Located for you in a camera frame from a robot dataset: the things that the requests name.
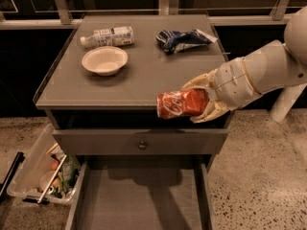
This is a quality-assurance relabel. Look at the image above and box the grey drawer cabinet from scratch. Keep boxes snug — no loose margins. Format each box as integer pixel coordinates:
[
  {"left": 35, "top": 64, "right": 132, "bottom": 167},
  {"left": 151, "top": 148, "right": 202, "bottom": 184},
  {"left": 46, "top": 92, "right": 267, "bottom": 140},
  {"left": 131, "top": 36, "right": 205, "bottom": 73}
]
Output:
[{"left": 33, "top": 13, "right": 248, "bottom": 165}]

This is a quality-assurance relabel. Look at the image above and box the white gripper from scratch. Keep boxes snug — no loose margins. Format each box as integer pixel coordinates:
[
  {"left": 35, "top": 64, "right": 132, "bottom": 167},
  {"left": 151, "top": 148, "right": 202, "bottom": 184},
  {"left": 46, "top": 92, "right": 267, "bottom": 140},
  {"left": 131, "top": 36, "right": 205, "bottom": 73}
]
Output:
[{"left": 182, "top": 57, "right": 262, "bottom": 124}]

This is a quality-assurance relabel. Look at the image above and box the clear plastic storage bin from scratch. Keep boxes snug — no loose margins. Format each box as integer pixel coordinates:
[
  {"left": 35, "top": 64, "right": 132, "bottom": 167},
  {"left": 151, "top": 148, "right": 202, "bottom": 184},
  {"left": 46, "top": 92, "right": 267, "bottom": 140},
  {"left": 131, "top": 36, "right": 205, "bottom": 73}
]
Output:
[{"left": 7, "top": 125, "right": 79, "bottom": 204}]

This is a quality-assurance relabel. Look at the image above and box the open grey middle drawer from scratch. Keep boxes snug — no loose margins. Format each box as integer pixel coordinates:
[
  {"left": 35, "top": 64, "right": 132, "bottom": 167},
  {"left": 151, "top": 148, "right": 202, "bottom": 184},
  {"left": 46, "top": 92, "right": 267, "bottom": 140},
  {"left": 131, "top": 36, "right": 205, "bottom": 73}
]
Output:
[{"left": 65, "top": 161, "right": 218, "bottom": 230}]

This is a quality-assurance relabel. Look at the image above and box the red coke can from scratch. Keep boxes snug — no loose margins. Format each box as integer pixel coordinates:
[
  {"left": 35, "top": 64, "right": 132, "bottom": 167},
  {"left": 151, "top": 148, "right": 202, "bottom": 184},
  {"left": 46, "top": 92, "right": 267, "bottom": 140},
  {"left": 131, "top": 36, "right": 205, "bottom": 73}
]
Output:
[{"left": 156, "top": 88, "right": 208, "bottom": 120}]

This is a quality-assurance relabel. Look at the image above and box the grey top drawer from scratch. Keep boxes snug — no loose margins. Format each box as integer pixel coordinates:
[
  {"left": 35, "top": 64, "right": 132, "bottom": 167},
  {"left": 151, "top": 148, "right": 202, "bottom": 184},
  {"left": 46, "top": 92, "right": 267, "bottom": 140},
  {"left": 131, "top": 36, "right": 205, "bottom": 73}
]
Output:
[{"left": 53, "top": 128, "right": 228, "bottom": 155}]

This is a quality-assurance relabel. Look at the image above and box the metal window frame railing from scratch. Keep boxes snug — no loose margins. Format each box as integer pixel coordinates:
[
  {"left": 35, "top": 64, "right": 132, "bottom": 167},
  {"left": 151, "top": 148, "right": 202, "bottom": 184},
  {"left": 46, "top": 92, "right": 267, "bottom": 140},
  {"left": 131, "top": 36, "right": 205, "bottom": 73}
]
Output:
[{"left": 0, "top": 0, "right": 307, "bottom": 30}]

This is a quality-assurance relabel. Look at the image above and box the white cylindrical robot post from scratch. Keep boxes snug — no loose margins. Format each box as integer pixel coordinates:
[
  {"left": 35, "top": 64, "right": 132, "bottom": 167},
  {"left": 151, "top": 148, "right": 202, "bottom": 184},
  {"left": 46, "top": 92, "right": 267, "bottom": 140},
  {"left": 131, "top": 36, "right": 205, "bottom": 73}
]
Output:
[{"left": 270, "top": 83, "right": 307, "bottom": 123}]

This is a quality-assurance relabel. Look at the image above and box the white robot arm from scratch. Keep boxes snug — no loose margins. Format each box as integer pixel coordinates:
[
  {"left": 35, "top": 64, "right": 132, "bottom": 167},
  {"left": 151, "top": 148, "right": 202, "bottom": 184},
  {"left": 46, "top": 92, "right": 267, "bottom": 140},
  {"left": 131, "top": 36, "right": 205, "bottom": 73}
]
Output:
[{"left": 183, "top": 7, "right": 307, "bottom": 123}]

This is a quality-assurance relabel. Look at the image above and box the black bin lid handle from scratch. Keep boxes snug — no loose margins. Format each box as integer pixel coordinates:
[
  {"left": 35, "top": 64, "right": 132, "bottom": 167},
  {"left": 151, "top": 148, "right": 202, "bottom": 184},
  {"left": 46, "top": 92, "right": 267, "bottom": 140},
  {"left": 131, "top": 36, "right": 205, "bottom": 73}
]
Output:
[{"left": 0, "top": 151, "right": 25, "bottom": 203}]

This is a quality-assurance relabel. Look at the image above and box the white plastic bottle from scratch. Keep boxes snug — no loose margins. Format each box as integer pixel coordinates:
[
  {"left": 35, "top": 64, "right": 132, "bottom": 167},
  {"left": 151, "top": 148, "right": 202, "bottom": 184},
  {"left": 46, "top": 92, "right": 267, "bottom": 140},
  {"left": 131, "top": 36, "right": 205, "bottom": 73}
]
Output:
[{"left": 80, "top": 26, "right": 134, "bottom": 48}]

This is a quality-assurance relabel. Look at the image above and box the blue chip bag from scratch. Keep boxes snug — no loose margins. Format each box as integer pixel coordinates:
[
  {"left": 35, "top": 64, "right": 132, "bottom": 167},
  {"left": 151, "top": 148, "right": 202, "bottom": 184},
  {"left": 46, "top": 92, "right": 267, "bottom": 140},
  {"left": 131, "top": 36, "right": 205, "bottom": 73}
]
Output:
[{"left": 155, "top": 29, "right": 218, "bottom": 55}]

